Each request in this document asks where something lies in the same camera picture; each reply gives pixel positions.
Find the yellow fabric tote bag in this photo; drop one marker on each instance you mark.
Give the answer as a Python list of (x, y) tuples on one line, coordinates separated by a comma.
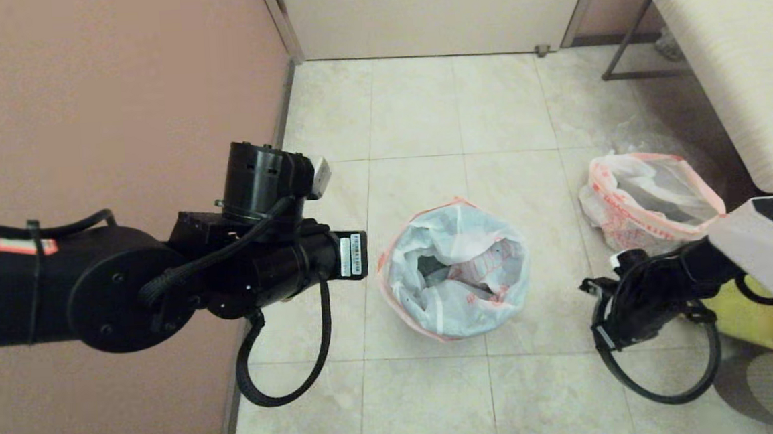
[(742, 323)]

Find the small metal door stop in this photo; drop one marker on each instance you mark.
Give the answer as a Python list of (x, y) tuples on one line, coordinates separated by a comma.
[(541, 52)]

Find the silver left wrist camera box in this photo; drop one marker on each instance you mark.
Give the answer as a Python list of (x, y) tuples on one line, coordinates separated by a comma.
[(322, 177)]

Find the used white red-print trash bag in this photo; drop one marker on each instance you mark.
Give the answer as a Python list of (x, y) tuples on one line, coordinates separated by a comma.
[(622, 223)]

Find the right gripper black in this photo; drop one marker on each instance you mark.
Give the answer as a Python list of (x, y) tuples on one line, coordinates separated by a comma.
[(646, 295)]

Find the right wrist camera black cylinder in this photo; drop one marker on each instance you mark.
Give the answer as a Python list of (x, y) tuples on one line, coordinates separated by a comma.
[(631, 259)]

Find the dark metal table frame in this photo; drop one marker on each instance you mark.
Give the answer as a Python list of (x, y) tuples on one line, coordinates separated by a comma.
[(640, 77)]

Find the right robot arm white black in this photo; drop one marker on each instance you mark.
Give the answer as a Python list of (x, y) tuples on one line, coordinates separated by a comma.
[(764, 247)]

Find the white wood-grain table top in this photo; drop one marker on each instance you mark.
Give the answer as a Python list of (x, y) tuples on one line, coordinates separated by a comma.
[(739, 54)]

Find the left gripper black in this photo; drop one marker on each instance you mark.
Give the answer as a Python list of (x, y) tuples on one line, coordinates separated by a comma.
[(295, 266)]

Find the wrist camera black cylinder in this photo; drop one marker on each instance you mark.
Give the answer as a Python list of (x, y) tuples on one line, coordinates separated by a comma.
[(263, 177), (631, 259)]

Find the grey ribbed cylinder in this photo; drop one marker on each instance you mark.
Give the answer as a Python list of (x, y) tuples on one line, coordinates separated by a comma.
[(766, 395)]

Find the left wrist camera black cylinder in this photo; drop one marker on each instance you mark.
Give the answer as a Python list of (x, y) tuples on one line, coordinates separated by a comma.
[(263, 177)]

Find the white cartoon-print plastic bag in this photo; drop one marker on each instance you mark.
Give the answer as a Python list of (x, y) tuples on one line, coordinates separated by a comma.
[(459, 306)]

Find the small clear plastic item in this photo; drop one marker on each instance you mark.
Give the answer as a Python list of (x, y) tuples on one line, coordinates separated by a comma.
[(668, 49)]

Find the beige door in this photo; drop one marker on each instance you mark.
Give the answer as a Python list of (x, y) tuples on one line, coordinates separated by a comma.
[(434, 13)]

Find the small right wrist camera box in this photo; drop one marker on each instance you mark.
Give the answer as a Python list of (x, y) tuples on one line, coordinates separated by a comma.
[(597, 286)]

